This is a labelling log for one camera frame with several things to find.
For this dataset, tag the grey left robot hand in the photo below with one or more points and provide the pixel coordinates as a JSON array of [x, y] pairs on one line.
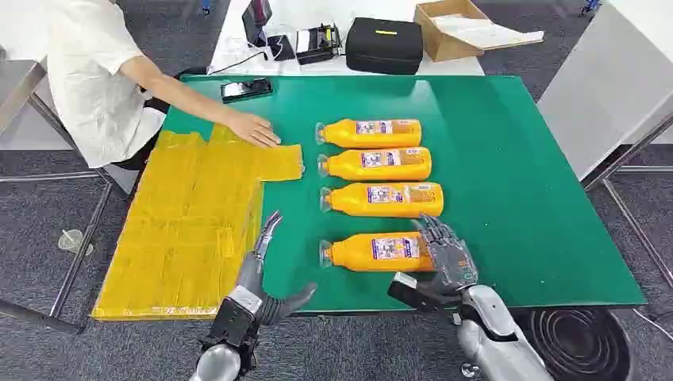
[[251, 276]]

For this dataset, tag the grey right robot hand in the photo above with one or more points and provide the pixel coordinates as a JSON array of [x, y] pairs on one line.
[[451, 260]]

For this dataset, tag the orange drink bottle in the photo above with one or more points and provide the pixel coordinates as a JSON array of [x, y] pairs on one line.
[[352, 255], [352, 202], [347, 167], [363, 138]]

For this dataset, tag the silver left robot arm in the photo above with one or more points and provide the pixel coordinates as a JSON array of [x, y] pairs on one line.
[[218, 363]]

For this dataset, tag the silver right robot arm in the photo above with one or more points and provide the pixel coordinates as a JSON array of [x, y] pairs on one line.
[[494, 331]]

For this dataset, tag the yellow plastic sheet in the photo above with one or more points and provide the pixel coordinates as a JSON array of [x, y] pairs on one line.
[[184, 236]]

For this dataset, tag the green table mat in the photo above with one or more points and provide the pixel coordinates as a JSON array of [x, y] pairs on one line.
[[515, 184]]

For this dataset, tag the person's hand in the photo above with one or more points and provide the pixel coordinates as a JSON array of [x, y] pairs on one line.
[[255, 130]]

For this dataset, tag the black round ribbed base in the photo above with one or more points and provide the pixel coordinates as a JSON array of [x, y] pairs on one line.
[[578, 342]]

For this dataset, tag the clear plastic cup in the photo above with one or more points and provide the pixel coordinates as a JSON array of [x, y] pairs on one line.
[[72, 241]]

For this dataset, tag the black smartphone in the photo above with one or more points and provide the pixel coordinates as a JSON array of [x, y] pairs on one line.
[[246, 89]]

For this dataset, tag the brown cardboard box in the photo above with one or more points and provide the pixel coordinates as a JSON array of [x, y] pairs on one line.
[[447, 47]]

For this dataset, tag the black zip case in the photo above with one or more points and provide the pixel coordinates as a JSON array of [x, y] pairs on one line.
[[384, 47]]

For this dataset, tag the small flat black device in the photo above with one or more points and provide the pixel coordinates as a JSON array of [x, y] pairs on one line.
[[281, 48]]

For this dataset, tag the white side table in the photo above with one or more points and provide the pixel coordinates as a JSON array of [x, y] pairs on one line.
[[604, 89]]

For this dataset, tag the white foam sheet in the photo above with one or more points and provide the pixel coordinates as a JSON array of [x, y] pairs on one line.
[[489, 32]]

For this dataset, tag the black label printer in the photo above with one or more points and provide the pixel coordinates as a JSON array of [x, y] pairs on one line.
[[317, 44]]

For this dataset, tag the dark upright device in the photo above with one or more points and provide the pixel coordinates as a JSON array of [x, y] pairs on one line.
[[256, 21]]

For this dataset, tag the person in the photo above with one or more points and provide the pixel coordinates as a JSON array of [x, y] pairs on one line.
[[89, 79]]

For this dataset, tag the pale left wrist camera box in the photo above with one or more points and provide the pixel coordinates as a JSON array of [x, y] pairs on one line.
[[244, 301]]

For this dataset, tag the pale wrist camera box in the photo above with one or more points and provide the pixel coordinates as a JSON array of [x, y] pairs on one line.
[[406, 281], [244, 301]]

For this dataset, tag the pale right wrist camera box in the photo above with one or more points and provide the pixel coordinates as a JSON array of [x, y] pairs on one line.
[[406, 281]]

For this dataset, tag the steel table frame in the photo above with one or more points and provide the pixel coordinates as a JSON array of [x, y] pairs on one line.
[[79, 252], [625, 158]]

